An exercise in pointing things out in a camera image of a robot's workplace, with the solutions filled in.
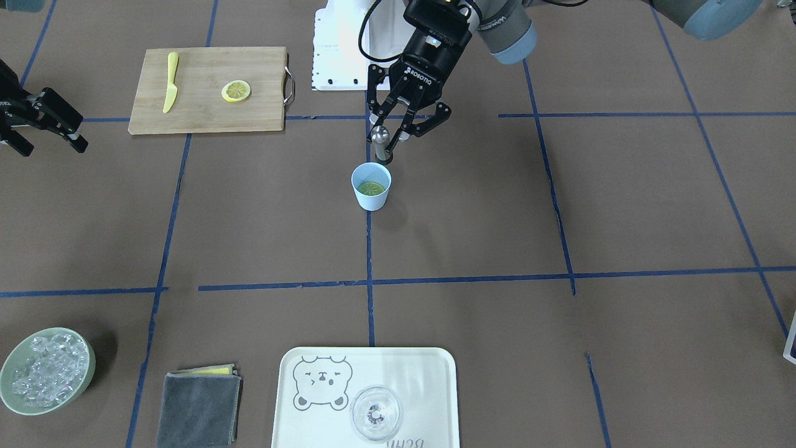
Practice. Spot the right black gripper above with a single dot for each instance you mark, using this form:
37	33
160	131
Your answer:
45	107

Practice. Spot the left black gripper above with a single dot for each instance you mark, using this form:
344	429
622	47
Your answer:
429	62

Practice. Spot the steel muddler black tip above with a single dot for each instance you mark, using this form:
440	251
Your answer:
380	139

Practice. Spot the light blue plastic cup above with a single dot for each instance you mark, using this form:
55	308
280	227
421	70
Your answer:
374	172

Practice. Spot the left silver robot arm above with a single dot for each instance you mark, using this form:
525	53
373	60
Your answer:
510	33

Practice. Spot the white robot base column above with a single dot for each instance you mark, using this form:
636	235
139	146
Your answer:
343	47

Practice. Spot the yellow lemon slice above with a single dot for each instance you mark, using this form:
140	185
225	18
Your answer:
236	91

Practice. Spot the green lime slice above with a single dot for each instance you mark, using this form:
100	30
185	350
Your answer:
370	188

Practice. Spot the yellow plastic knife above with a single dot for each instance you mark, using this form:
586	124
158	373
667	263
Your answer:
171	93

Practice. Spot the wooden cutting board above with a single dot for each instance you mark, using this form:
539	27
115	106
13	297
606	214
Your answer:
201	74

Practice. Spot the green bowl of ice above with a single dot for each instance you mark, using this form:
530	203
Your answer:
47	371

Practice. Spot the cream serving tray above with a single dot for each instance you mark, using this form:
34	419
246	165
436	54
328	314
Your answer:
317	386

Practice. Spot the clear wine glass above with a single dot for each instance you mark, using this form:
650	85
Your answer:
376	413

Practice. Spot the yellow sponge under cloth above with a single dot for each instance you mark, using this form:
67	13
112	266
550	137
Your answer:
223	369

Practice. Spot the grey folded cloth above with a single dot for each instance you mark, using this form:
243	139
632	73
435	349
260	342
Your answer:
199	410

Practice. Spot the white wire cup rack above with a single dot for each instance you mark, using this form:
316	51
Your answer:
789	350

